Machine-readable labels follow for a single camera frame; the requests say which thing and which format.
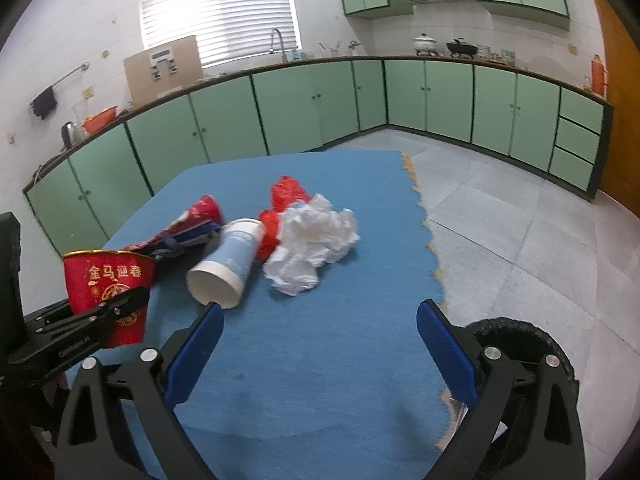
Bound red thermos flask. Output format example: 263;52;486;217
591;53;607;97

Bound red paper cup gold rim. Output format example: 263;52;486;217
62;249;157;348

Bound beige scalloped under cloth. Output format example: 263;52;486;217
400;152;466;453

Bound dark hanging towel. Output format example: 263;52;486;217
31;86;57;121

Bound orange plastic basin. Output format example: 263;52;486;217
81;106;120;134

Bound white crumpled paper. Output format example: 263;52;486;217
262;194;361;296

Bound black bin with black liner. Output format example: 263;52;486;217
462;317;581;466

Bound green lower kitchen cabinets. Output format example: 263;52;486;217
22;56;613;261

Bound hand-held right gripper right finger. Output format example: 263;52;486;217
416;299;587;480

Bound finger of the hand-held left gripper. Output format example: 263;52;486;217
70;286;151;333

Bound white window blind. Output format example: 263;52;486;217
137;0;301;68

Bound white lidded pot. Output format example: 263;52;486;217
412;33;439;56

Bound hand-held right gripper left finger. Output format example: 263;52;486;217
54;303;226;480

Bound black wok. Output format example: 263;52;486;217
446;37;477;58

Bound brown cardboard box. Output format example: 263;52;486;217
123;35;204;108

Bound red plastic bag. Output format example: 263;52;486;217
257;176;311;261

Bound steel towel bar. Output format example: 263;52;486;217
28;62;91;106

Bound wooden door with handle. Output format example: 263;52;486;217
592;0;640;211

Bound white and blue paper cup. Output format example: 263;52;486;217
186;218;267;309

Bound blue scalloped tablecloth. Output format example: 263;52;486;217
60;149;463;480

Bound crushed red paper cup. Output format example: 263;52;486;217
122;195;224;261

